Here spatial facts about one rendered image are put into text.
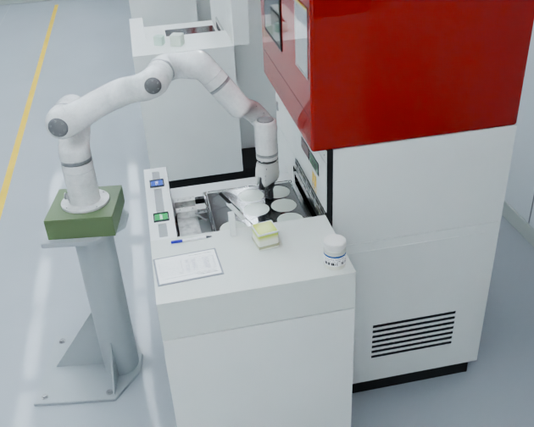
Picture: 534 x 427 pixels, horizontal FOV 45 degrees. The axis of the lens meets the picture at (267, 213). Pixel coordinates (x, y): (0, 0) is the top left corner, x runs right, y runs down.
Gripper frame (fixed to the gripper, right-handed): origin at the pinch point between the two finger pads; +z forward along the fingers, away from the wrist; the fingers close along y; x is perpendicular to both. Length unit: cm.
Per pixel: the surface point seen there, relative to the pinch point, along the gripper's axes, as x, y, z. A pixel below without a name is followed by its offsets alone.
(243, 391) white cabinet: 32, 59, 39
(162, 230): -12.0, 46.4, -3.6
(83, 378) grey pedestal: -67, 61, 90
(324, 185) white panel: 29.7, 5.8, -15.7
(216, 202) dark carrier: -15.6, 13.9, 2.1
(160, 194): -31.1, 28.4, -3.6
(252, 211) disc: 0.6, 11.6, 2.0
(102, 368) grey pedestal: -64, 51, 90
